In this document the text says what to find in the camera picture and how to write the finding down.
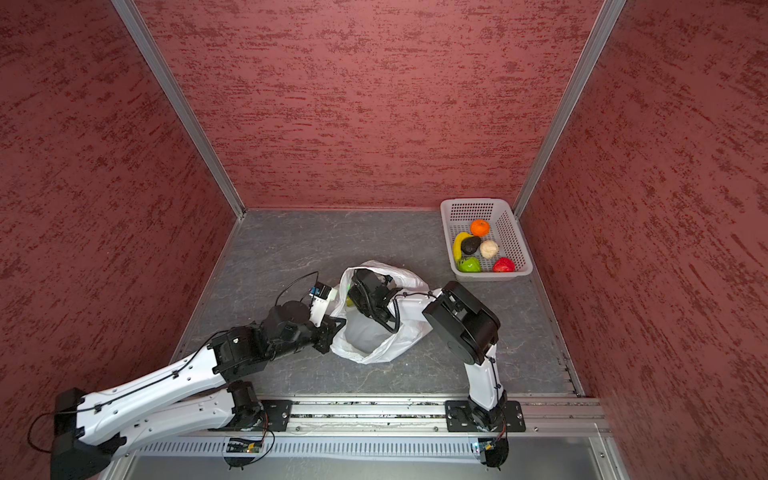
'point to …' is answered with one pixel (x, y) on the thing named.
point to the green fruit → (470, 264)
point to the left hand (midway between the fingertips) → (343, 328)
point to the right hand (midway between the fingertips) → (346, 298)
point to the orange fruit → (479, 227)
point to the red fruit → (504, 265)
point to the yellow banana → (458, 239)
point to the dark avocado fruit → (470, 244)
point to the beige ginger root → (489, 249)
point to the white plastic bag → (363, 340)
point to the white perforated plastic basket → (504, 229)
